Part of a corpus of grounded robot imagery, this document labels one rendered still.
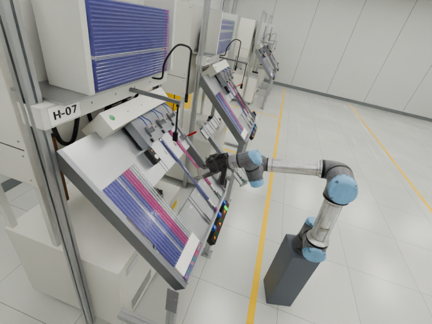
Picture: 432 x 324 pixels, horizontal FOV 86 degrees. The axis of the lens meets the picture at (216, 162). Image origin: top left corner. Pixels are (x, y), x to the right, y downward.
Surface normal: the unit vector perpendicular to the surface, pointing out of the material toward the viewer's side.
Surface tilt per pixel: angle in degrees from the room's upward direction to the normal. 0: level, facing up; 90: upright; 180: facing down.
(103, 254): 0
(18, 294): 0
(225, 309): 0
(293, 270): 90
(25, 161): 90
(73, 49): 90
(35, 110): 90
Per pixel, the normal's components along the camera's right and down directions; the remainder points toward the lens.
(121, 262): 0.17, -0.83
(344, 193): -0.29, 0.35
